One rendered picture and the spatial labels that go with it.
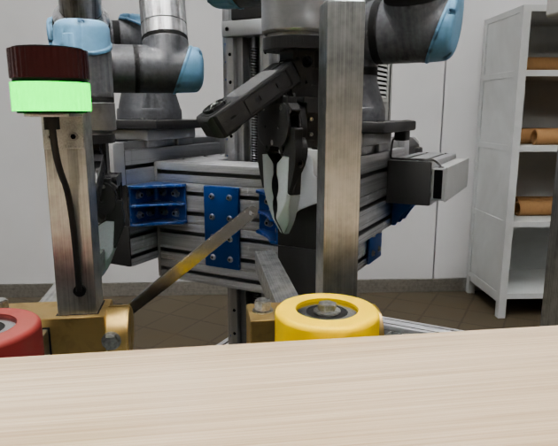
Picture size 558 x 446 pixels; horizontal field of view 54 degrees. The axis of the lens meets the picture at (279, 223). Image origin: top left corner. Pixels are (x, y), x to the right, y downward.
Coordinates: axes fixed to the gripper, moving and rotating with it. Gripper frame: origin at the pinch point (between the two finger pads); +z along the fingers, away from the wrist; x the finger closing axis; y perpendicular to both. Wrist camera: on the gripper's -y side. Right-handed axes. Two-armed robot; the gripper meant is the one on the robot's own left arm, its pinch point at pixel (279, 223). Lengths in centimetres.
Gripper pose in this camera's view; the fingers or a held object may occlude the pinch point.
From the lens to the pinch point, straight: 61.8
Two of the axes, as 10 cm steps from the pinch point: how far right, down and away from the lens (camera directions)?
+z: 0.0, 9.8, 1.9
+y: 8.8, -0.9, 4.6
